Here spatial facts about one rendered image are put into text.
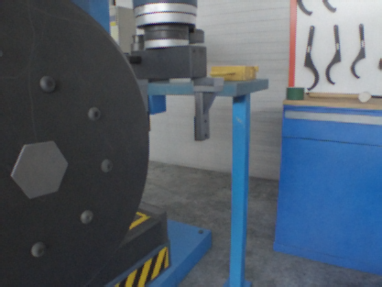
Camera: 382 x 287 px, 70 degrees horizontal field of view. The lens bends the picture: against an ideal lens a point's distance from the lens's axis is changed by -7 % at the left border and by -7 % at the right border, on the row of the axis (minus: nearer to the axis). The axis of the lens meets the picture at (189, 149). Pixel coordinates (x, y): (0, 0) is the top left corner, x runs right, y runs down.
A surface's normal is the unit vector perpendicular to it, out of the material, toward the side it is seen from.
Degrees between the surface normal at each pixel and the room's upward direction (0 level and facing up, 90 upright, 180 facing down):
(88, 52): 85
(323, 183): 90
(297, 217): 90
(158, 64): 90
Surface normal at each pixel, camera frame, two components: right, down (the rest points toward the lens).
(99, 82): 0.86, 0.04
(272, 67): -0.50, 0.25
